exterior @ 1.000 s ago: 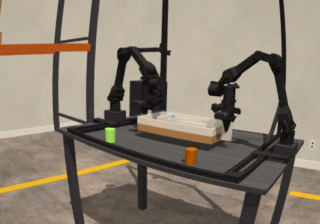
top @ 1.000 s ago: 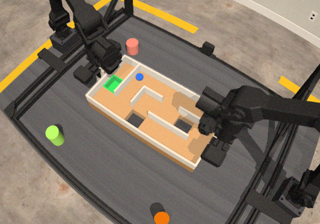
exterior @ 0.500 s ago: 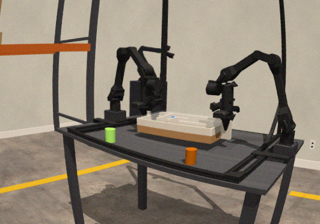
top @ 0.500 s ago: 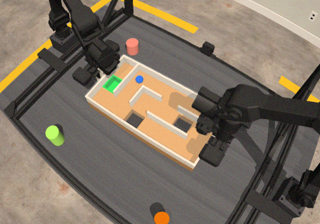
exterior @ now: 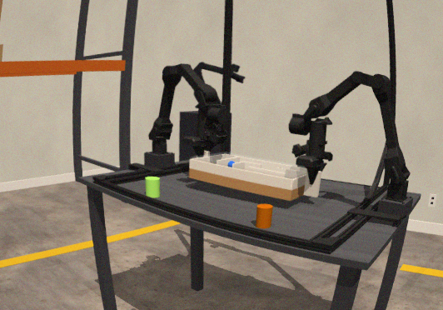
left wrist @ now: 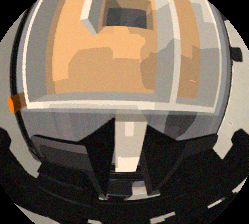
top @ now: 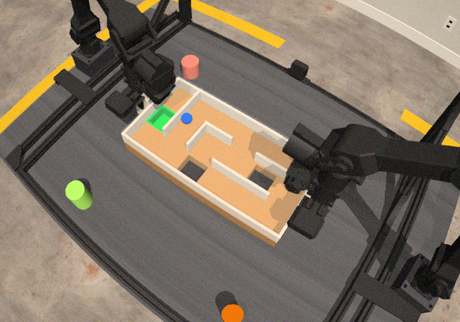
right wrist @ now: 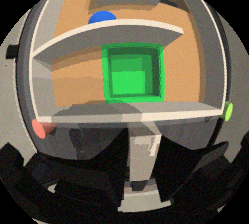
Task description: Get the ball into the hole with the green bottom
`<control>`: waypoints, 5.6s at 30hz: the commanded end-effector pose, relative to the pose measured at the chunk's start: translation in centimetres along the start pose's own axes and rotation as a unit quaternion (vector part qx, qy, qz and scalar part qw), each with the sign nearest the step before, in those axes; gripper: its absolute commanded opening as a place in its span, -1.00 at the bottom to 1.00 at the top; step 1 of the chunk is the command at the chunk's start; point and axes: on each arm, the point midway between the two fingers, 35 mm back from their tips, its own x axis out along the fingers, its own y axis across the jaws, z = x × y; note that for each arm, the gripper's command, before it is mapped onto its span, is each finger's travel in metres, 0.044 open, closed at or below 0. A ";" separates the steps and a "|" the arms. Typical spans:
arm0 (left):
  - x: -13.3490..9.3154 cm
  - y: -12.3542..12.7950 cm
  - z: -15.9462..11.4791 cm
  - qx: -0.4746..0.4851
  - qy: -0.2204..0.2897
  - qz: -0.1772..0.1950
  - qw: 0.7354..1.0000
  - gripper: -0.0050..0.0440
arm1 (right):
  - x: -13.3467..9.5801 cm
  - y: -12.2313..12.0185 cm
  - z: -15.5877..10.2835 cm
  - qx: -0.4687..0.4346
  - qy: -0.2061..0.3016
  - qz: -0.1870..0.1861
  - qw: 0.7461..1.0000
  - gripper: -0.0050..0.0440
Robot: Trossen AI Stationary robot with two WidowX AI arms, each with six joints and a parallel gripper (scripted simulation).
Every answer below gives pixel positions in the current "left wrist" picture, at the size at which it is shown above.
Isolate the wooden maze board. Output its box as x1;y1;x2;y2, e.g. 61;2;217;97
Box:
17;0;227;172

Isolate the orange cylinder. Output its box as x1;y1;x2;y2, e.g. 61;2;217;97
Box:
8;93;22;113

